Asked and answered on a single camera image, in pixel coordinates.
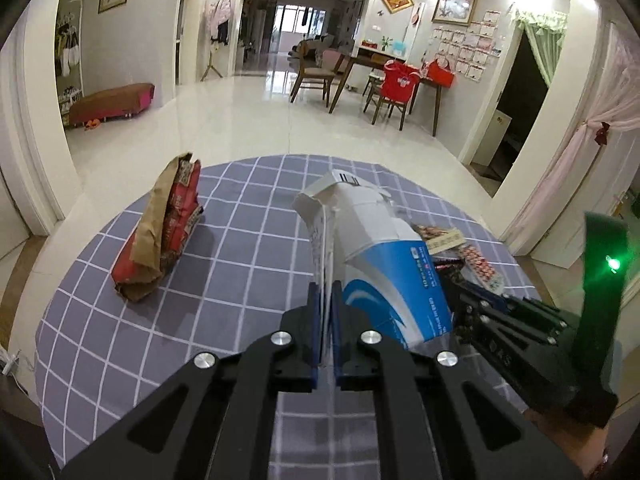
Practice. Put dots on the wall of paper certificates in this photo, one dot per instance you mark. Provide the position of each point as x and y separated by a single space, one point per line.
475 45

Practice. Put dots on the wide framed wall picture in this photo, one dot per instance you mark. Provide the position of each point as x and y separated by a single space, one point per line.
454 9

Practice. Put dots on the person's right hand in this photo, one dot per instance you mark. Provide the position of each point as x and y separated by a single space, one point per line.
575 445

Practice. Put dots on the orange slippers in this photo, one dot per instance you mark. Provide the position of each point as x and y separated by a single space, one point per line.
92 124

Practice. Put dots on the wooden coat stand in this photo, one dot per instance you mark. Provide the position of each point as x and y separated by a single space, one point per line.
212 62

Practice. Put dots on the white cabinet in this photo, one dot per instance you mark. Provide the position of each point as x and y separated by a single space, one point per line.
492 137

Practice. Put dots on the black snack wrapper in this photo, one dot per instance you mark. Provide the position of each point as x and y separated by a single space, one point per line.
447 267

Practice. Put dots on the wooden dining table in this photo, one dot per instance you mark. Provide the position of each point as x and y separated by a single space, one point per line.
360 62

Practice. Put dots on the teal container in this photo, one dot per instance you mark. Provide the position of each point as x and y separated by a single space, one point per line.
399 48

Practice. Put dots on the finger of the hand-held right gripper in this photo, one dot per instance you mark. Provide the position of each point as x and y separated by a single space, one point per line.
495 300
462 310

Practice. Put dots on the beige printed snack wrapper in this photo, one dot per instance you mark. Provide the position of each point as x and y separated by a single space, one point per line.
442 240

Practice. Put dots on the white blue carton box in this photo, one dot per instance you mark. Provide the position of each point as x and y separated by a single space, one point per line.
380 240

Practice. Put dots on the plain wooden chair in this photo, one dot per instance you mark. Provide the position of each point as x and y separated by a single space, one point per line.
312 74

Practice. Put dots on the pink floral curtain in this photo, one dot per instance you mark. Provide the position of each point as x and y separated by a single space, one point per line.
565 160

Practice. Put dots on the red curtain bow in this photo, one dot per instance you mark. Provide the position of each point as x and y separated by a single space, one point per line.
602 133

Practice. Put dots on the pink jacket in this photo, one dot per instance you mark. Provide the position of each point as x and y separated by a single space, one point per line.
220 12

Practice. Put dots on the red brown paper bag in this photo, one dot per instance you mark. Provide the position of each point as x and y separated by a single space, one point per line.
160 240

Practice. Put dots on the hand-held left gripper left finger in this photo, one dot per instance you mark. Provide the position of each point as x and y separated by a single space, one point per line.
315 322

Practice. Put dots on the white power strip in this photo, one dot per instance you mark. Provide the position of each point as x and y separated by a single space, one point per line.
10 362

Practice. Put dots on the red pill blister pack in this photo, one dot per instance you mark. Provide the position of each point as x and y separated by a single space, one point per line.
480 266

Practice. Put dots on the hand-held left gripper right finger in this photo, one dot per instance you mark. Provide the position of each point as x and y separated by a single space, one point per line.
340 322

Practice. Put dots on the wooden chair with red cover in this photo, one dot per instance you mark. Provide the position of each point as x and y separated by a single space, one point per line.
397 82

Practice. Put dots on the green curtain valance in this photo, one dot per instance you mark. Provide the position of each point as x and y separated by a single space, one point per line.
545 22

